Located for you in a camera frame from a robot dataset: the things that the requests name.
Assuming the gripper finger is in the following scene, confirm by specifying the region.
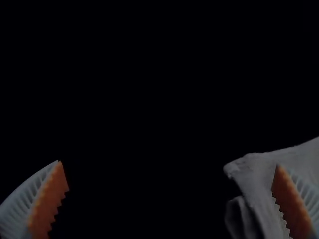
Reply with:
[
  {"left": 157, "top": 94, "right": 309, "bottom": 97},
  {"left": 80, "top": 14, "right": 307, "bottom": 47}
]
[
  {"left": 0, "top": 160, "right": 70, "bottom": 239},
  {"left": 270, "top": 163, "right": 319, "bottom": 239}
]

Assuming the pale towel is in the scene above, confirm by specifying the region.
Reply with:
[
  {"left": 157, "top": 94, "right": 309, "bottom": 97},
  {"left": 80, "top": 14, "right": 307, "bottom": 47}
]
[{"left": 223, "top": 136, "right": 319, "bottom": 239}]

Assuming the black mat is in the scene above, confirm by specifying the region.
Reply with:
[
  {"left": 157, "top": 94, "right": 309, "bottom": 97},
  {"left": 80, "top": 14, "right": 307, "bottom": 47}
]
[{"left": 0, "top": 0, "right": 319, "bottom": 239}]

